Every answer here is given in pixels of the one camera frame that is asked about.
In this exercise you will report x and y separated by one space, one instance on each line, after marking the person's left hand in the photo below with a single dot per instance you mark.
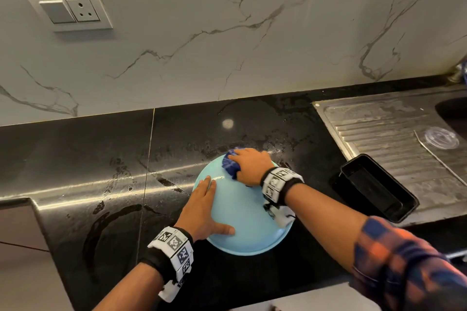
201 212

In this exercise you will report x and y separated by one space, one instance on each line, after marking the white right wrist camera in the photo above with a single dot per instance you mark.
281 214

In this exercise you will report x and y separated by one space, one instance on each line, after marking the teal plate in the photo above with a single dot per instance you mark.
248 227

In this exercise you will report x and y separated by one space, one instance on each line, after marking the blue orange plaid shirt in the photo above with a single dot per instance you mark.
408 263

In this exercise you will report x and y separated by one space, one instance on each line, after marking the blue striped cloth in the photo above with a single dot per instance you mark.
231 165

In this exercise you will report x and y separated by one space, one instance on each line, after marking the wrist marker band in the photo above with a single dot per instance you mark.
281 185
169 252

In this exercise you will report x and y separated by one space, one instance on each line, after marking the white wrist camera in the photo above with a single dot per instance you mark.
169 291
281 214

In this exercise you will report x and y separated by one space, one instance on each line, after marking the black plastic tray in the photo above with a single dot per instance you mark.
376 187

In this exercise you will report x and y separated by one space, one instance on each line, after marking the person's right hand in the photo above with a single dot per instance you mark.
252 165

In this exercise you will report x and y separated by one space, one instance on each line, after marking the brown lower drawer unit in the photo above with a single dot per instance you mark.
22 249

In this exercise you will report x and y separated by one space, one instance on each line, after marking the thin grey stick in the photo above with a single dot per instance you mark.
438 158

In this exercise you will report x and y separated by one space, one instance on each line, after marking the steel sink drainboard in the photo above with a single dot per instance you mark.
394 139

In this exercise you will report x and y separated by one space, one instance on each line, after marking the steel faucet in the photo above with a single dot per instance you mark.
458 72

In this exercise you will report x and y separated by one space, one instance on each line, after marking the right wrist marker band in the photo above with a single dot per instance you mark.
281 185

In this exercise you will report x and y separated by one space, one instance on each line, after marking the clear plastic lid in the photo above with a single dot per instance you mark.
441 137

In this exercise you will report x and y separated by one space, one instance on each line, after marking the white wall socket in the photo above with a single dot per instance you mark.
67 8

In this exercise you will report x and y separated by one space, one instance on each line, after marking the left wrist marker band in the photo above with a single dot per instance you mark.
169 252

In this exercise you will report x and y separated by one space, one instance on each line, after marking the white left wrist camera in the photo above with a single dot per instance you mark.
169 291

